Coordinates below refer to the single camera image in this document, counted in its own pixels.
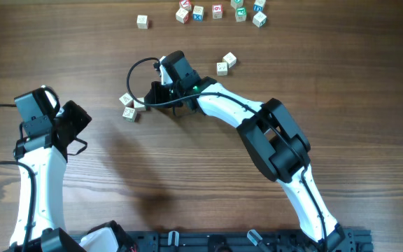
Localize blue X letter block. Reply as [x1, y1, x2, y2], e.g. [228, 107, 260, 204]
[192, 6, 204, 22]

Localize blue D letter block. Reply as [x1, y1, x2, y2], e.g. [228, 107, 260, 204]
[253, 0, 266, 12]

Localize red number nine block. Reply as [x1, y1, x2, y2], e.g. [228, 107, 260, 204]
[212, 4, 223, 19]

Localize green A letter block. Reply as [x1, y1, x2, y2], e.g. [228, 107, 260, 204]
[231, 0, 243, 9]

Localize right camera cable black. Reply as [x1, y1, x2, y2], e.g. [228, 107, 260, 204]
[126, 57, 330, 252]

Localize wooden block red side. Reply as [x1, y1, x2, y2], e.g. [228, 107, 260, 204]
[176, 8, 190, 24]

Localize red letter block top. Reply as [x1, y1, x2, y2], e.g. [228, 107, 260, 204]
[178, 0, 192, 12]

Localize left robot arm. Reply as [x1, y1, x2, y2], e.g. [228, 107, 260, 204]
[8, 86, 121, 251]

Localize wooden block green side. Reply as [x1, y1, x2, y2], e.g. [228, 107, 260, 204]
[119, 92, 134, 108]

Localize plain wooden block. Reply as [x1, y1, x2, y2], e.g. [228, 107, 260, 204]
[136, 15, 149, 29]
[134, 97, 148, 112]

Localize green F letter block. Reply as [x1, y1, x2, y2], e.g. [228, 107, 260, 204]
[235, 7, 247, 22]

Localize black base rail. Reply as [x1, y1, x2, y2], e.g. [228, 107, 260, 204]
[127, 228, 374, 252]

